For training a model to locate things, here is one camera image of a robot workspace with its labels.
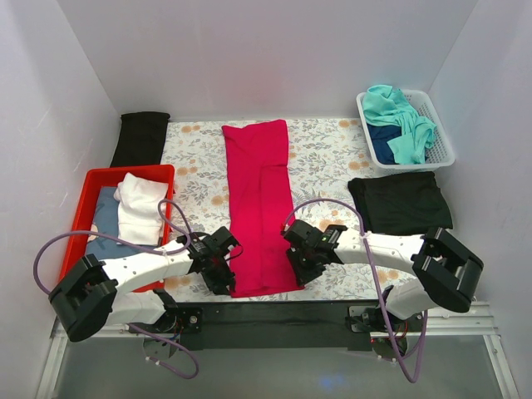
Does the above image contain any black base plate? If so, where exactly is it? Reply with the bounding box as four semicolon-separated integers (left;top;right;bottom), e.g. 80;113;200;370
136;299;387;351

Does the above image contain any folded white t shirt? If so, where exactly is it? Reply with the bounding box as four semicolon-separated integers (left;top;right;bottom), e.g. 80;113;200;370
113;173;168;246

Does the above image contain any red plastic tray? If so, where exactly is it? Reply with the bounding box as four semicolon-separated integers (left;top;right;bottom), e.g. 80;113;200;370
58;165;175;280

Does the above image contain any black cloth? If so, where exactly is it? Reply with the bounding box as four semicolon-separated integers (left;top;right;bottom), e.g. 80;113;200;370
110;111;170;168
347;171;453;236

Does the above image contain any teal t shirt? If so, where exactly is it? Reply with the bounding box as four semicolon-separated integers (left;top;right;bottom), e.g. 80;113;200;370
362;85;436;165

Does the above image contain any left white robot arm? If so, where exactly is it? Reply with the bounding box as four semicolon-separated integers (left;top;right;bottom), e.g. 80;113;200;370
48;227;240;342

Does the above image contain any folded blue t shirt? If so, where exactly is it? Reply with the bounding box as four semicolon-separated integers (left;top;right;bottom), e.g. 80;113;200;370
91;187;159;249

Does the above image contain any black cloth right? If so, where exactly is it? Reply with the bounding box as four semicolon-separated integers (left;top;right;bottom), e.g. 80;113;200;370
347;171;453;236

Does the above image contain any black cloth back left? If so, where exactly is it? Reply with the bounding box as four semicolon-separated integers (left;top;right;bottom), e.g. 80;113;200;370
110;111;170;168

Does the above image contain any white plastic basket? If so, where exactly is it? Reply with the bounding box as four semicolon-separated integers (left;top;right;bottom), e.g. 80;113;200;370
356;89;456;174

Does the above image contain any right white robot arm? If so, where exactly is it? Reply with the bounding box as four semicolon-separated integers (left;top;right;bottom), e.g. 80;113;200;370
282;219;484;331

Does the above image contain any red t shirt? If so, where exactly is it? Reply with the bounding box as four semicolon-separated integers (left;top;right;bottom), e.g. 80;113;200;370
222;120;300;298

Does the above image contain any dark blue t shirt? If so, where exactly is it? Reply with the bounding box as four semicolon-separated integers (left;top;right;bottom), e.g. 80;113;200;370
367;125;401;165

